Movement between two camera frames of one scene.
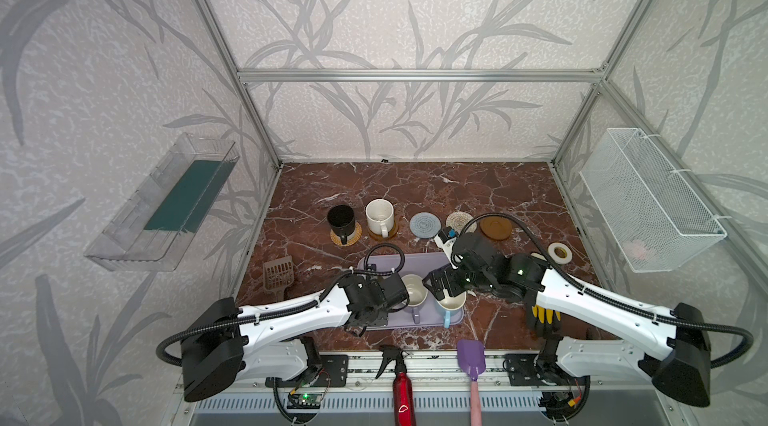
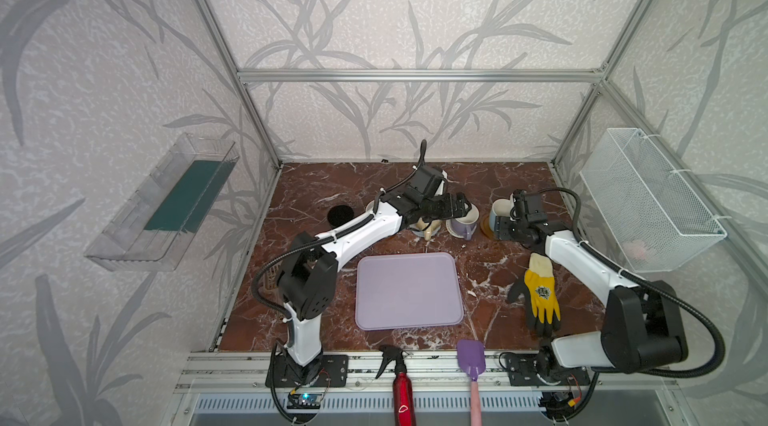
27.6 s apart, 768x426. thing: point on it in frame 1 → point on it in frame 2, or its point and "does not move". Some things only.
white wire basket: (654, 218) does not move
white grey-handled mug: (417, 291) → (465, 226)
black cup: (342, 220) does not move
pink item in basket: (636, 248) does not move
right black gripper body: (444, 278) → (508, 228)
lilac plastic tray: (406, 264) does not move
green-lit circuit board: (304, 401) does not move
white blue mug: (452, 306) → (501, 208)
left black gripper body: (393, 293) → (453, 206)
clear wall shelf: (152, 228) does not move
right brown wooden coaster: (496, 228) does not move
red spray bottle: (403, 392) does not move
